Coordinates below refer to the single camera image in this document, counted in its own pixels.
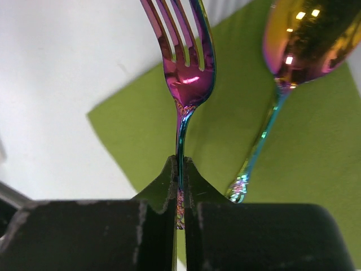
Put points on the iridescent rainbow fork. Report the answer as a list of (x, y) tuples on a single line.
[(189, 72)]

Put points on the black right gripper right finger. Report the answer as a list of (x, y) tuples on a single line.
[(221, 235)]

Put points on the iridescent rainbow spoon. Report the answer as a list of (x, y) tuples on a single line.
[(302, 41)]

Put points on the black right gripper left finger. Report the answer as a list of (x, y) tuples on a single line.
[(113, 234)]

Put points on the green paper napkin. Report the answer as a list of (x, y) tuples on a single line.
[(312, 154)]

